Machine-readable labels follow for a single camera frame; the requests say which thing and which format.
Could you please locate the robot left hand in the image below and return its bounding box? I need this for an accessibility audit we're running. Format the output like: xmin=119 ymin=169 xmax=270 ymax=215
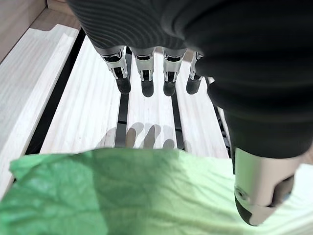
xmin=66 ymin=0 xmax=313 ymax=227

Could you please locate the white wooden slatted crate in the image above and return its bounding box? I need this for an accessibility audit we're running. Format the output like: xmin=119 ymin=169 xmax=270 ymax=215
xmin=0 ymin=23 xmax=313 ymax=200

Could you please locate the green cabbage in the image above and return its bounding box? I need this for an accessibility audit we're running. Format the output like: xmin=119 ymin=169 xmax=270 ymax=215
xmin=0 ymin=147 xmax=313 ymax=235

